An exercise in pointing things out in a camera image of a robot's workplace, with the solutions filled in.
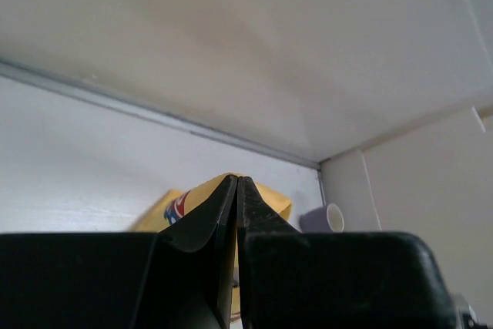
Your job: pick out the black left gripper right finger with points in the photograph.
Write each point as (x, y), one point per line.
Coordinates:
(290, 279)

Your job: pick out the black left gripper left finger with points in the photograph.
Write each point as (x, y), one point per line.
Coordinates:
(181, 277)

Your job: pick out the yellow car print cloth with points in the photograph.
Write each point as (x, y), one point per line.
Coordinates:
(175, 204)

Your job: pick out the purple mug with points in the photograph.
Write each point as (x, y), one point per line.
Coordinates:
(324, 219)

